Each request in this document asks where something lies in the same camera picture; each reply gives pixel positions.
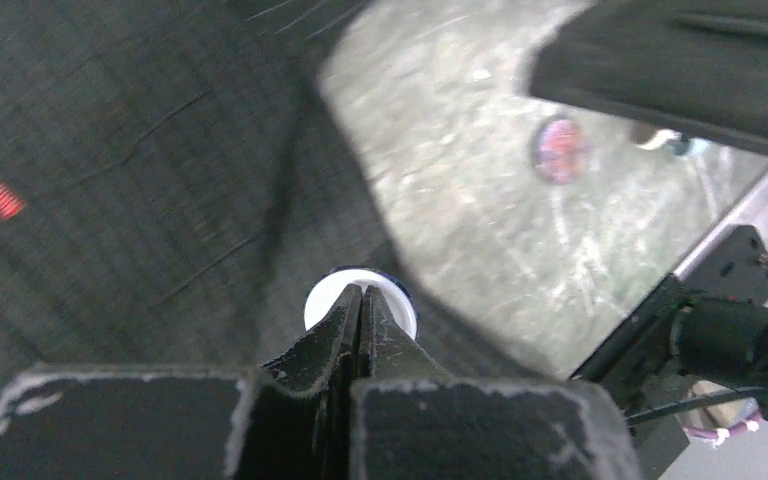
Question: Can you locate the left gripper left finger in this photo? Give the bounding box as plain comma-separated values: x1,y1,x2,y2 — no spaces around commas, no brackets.
0,284,363,479

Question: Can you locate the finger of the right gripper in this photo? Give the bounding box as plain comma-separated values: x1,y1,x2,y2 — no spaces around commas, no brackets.
528,1,768,156

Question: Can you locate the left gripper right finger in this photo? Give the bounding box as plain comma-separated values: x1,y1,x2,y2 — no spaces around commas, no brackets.
349,287,642,479

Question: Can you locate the white round badge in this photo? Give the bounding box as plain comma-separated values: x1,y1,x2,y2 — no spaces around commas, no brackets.
303,266,420,342

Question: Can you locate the black pinstriped shirt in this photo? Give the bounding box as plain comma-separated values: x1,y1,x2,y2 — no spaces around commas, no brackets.
0,1,525,391

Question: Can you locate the red round brooch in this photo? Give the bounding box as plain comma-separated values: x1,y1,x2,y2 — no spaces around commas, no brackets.
529,115,590,185

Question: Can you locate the black base beam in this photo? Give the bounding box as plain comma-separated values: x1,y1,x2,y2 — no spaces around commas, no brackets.
569,223,768,480

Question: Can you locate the aluminium frame rail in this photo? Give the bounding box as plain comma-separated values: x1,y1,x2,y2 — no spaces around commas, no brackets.
673,170,768,306

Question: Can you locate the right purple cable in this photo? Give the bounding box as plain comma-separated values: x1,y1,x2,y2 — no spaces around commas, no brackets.
682,410,764,449

